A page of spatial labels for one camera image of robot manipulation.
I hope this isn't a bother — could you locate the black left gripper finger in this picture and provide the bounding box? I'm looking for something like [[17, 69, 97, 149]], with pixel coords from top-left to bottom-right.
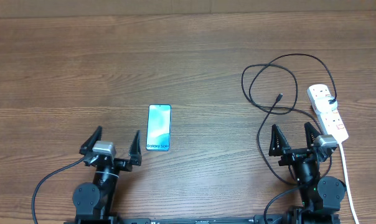
[[129, 130, 142, 166], [79, 126, 102, 155]]

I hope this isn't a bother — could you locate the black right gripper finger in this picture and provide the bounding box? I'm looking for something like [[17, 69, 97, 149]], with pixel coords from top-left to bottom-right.
[[304, 122, 321, 149], [268, 124, 291, 156]]

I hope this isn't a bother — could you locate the black USB charging cable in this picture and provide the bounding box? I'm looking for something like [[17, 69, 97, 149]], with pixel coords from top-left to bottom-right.
[[241, 53, 338, 187]]

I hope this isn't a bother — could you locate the Samsung Galaxy smartphone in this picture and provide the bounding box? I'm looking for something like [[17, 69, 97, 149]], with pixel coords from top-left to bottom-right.
[[146, 105, 172, 151]]

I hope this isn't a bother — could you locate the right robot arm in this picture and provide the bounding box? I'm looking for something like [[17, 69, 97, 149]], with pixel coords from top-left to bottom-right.
[[263, 123, 347, 224]]

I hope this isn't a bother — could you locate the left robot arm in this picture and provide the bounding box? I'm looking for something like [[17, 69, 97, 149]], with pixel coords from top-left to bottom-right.
[[72, 126, 142, 223]]

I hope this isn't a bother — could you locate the white charger plug adapter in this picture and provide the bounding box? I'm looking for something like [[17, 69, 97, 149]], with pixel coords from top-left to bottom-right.
[[313, 96, 338, 114]]

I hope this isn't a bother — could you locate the white power strip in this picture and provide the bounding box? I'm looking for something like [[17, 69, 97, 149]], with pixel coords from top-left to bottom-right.
[[307, 84, 349, 144]]

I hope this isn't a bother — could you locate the white power strip cord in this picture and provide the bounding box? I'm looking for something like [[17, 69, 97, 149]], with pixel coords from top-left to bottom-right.
[[337, 142, 360, 224]]

